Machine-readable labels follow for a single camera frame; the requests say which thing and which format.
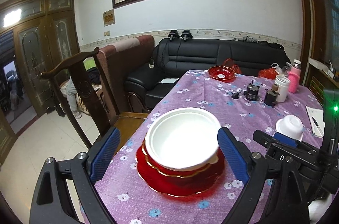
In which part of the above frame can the black leather sofa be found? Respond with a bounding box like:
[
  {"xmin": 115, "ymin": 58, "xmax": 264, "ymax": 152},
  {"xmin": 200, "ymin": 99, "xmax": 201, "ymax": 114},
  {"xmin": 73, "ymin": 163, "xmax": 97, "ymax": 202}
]
[{"xmin": 124, "ymin": 37, "xmax": 292, "ymax": 111}]

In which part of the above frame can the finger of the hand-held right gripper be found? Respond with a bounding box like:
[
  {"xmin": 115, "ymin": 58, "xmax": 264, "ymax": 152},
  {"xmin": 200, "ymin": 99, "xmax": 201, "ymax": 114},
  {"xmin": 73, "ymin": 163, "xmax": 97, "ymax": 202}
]
[
  {"xmin": 253, "ymin": 129, "xmax": 276, "ymax": 151},
  {"xmin": 274, "ymin": 132, "xmax": 320, "ymax": 153}
]

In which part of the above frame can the wooden glass-panel door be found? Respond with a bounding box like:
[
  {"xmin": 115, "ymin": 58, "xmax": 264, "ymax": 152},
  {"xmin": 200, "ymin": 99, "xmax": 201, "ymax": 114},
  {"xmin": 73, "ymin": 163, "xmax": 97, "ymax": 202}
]
[{"xmin": 0, "ymin": 0, "xmax": 80, "ymax": 134}]

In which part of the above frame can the black round device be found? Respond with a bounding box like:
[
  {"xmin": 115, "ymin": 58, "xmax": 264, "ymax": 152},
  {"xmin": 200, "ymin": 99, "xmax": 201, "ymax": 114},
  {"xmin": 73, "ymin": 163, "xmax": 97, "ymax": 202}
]
[{"xmin": 244, "ymin": 80, "xmax": 261, "ymax": 101}]

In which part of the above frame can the white paper bowl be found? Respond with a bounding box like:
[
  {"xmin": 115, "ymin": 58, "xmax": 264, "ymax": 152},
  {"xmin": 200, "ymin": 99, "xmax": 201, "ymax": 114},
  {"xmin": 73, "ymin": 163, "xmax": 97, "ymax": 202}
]
[
  {"xmin": 144, "ymin": 108, "xmax": 222, "ymax": 165},
  {"xmin": 145, "ymin": 107, "xmax": 221, "ymax": 171}
]

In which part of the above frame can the brown armchair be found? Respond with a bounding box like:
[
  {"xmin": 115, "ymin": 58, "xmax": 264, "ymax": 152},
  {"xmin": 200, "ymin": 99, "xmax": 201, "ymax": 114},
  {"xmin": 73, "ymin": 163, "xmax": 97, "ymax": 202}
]
[{"xmin": 60, "ymin": 35, "xmax": 155, "ymax": 116}]

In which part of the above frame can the small red gold-rimmed plate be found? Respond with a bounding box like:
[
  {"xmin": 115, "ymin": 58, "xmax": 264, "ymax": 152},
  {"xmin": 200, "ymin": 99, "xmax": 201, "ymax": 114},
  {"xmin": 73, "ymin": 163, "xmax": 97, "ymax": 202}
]
[{"xmin": 208, "ymin": 66, "xmax": 236, "ymax": 82}]

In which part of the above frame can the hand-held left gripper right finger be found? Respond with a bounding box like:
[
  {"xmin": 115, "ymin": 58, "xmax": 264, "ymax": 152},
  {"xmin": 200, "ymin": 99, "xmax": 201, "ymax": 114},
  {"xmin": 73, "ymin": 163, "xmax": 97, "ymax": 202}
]
[{"xmin": 217, "ymin": 127, "xmax": 310, "ymax": 224}]

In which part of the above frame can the white notebook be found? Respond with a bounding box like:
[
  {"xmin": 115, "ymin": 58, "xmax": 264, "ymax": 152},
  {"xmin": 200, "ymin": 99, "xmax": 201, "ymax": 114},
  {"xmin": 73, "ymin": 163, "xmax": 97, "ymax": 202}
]
[{"xmin": 305, "ymin": 105, "xmax": 325, "ymax": 138}]

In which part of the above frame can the black device with tan top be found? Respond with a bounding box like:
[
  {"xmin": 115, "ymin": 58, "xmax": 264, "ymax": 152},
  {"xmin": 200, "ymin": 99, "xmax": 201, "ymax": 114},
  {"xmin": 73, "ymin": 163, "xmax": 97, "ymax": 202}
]
[{"xmin": 264, "ymin": 84, "xmax": 281, "ymax": 107}]

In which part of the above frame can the black pen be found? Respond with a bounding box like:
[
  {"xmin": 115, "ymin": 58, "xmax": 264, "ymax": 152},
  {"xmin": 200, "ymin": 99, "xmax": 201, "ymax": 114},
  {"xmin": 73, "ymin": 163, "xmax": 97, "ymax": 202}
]
[{"xmin": 311, "ymin": 116, "xmax": 322, "ymax": 134}]

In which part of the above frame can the red bowl with gold lettering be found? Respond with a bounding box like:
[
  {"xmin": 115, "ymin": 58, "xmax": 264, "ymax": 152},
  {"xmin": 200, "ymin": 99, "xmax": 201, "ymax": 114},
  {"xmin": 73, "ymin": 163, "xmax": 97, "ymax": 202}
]
[{"xmin": 142, "ymin": 138, "xmax": 221, "ymax": 178}]

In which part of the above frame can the red plate with white sticker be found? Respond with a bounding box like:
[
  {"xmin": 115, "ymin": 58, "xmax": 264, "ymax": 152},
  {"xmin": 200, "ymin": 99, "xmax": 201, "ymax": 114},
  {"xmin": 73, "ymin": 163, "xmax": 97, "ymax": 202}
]
[{"xmin": 136, "ymin": 146, "xmax": 225, "ymax": 197}]

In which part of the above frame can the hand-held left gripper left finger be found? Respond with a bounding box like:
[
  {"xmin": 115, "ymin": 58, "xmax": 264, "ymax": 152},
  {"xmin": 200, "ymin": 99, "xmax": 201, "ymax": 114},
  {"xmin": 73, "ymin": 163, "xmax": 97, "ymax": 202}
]
[{"xmin": 29, "ymin": 127, "xmax": 121, "ymax": 224}]

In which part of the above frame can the white plastic jar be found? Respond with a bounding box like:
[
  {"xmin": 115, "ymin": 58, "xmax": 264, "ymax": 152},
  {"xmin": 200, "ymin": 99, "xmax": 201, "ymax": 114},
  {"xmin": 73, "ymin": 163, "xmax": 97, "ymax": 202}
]
[{"xmin": 274, "ymin": 75, "xmax": 291, "ymax": 103}]

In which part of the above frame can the white paper cup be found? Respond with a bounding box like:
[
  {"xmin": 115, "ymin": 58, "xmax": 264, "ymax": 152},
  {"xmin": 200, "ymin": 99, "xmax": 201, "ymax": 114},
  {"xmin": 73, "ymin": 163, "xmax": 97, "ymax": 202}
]
[{"xmin": 275, "ymin": 115, "xmax": 304, "ymax": 142}]

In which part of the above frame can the yellow wall notice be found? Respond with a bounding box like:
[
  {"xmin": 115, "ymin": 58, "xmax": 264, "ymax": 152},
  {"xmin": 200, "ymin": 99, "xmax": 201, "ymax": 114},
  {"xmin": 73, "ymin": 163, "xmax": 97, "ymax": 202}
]
[{"xmin": 103, "ymin": 8, "xmax": 115, "ymax": 26}]

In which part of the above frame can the dark wooden chair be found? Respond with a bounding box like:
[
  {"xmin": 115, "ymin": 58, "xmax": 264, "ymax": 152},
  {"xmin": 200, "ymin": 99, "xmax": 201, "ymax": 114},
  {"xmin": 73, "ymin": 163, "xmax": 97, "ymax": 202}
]
[{"xmin": 40, "ymin": 47, "xmax": 150, "ymax": 153}]

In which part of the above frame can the pink bottle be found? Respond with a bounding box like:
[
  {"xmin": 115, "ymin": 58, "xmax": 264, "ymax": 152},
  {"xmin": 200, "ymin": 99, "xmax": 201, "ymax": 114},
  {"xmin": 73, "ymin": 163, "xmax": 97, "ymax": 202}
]
[{"xmin": 288, "ymin": 59, "xmax": 302, "ymax": 93}]

